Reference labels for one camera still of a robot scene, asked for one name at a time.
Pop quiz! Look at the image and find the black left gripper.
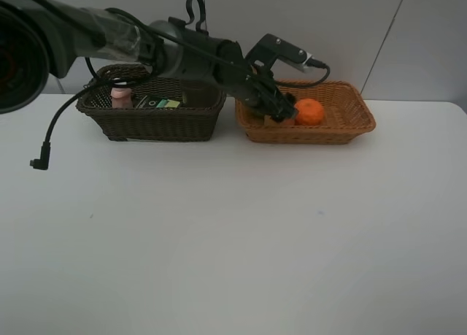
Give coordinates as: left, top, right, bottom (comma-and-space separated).
225, 66, 298, 123

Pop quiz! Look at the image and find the orange tangerine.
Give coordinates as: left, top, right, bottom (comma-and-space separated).
295, 99, 325, 126

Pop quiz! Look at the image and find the round orange bread bun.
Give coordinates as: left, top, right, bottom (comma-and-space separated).
263, 115, 296, 127

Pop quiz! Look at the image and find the translucent purple plastic cup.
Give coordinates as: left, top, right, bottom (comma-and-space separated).
181, 80, 220, 108

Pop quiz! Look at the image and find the black pump bottle green label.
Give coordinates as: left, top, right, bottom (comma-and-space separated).
134, 95, 182, 109

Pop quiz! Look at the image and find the pink bottle white cap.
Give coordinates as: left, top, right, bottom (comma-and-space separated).
110, 82, 134, 109

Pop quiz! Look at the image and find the green lime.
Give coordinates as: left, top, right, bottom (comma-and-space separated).
248, 102, 266, 118

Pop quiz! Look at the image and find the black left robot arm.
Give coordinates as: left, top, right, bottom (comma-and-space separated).
1, 0, 296, 120

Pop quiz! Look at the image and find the orange wicker basket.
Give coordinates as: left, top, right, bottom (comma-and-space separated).
235, 81, 376, 145

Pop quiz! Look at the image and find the dark brown wicker basket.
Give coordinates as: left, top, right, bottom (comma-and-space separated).
77, 77, 226, 142

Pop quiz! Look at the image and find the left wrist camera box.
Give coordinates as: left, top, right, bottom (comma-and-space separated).
245, 34, 329, 72

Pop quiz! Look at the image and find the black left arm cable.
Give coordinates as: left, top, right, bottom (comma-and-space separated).
29, 0, 331, 172

